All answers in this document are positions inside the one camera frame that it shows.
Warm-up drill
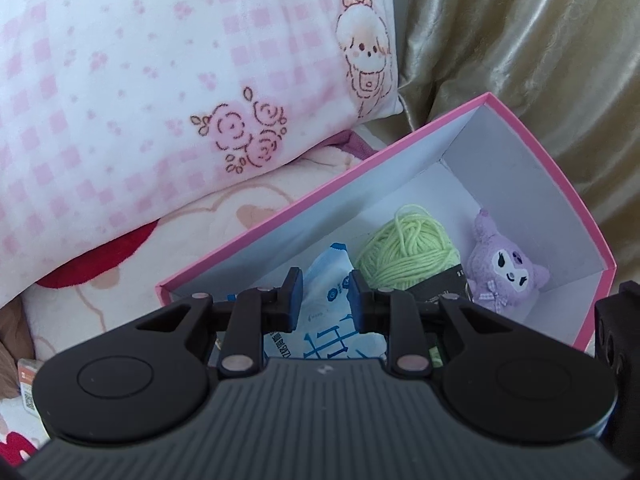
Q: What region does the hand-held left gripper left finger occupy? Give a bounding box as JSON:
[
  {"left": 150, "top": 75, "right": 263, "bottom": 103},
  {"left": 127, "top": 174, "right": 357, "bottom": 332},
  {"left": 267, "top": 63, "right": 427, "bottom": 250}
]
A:
[{"left": 135, "top": 267, "right": 305, "bottom": 377}]

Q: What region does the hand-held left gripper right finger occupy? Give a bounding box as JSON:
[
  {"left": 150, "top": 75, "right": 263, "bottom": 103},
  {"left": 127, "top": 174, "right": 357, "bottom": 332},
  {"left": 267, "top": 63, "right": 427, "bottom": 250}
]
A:
[{"left": 348, "top": 270, "right": 511, "bottom": 378}]

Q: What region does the blue white tissue packet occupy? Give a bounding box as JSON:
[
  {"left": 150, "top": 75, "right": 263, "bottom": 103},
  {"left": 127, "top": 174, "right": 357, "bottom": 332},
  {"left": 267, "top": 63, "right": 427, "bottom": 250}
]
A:
[{"left": 227, "top": 241, "right": 388, "bottom": 361}]

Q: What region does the green yarn ball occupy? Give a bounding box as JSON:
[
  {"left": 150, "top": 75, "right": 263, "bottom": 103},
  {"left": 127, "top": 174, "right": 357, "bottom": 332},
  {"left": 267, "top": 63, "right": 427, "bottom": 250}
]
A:
[{"left": 352, "top": 204, "right": 468, "bottom": 306}]

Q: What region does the purple plush toy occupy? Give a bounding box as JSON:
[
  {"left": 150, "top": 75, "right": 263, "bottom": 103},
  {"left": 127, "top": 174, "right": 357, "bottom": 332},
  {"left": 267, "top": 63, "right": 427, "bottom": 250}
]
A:
[{"left": 465, "top": 208, "right": 551, "bottom": 318}]

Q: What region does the pink cardboard box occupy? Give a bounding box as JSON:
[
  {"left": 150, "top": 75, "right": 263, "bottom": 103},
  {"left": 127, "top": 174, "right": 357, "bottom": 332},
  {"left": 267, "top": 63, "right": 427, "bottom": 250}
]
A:
[{"left": 155, "top": 92, "right": 617, "bottom": 358}]

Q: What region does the printed cartoon blanket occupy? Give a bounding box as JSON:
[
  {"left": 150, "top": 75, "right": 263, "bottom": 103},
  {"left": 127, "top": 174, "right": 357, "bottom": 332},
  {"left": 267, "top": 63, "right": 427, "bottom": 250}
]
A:
[{"left": 0, "top": 130, "right": 386, "bottom": 471}]

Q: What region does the pink ruffled bed skirt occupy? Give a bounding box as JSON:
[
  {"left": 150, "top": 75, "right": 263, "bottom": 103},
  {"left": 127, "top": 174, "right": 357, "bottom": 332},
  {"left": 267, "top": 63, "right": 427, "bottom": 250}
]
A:
[{"left": 340, "top": 130, "right": 386, "bottom": 161}]

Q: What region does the pink checked cartoon pillow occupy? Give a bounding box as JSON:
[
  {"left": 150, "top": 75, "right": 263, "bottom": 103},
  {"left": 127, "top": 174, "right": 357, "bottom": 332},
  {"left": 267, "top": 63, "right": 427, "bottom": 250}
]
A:
[{"left": 0, "top": 0, "right": 406, "bottom": 308}]

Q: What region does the small orange white packet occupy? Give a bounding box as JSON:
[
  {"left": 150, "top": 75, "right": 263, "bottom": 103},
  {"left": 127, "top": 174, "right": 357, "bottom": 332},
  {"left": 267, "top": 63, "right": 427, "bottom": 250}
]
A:
[{"left": 16, "top": 357, "right": 43, "bottom": 418}]

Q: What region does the brown pillow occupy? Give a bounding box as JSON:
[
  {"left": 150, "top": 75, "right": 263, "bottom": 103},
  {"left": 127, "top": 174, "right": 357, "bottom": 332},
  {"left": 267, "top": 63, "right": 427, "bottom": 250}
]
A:
[{"left": 0, "top": 305, "right": 33, "bottom": 398}]

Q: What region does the gold curtain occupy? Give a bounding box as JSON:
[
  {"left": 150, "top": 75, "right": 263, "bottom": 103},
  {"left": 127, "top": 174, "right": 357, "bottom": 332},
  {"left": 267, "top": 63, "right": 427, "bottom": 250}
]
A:
[{"left": 395, "top": 0, "right": 640, "bottom": 286}]

